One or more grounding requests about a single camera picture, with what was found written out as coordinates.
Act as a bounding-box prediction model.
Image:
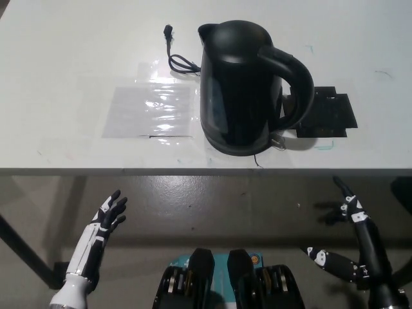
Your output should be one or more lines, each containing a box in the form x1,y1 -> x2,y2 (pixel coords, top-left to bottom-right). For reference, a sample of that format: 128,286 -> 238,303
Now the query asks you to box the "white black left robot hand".
65,189 -> 128,285

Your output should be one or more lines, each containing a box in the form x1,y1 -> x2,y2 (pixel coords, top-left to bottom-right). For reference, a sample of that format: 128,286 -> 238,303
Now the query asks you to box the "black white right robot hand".
300,176 -> 394,286

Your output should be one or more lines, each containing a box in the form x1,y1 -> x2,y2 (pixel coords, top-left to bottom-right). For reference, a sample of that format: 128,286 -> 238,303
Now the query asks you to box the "black electric kettle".
196,20 -> 315,158

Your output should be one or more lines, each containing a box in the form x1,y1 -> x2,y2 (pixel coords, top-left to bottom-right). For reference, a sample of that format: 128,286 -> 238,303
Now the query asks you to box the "black slanted table leg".
0,212 -> 67,290

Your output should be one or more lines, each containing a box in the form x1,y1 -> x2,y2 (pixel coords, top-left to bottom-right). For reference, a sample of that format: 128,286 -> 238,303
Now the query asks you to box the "black rounded object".
390,177 -> 412,207

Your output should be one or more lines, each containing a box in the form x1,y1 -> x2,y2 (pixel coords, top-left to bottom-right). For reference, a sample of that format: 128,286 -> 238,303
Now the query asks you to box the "black flat mat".
282,86 -> 360,138

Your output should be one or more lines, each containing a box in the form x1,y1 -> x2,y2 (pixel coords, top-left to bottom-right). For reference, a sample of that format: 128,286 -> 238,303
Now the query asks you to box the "large clear plastic sheet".
102,84 -> 198,140

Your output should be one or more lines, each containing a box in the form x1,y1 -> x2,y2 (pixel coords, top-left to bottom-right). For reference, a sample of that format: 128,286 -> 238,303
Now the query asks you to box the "black power cable with plug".
163,24 -> 203,77

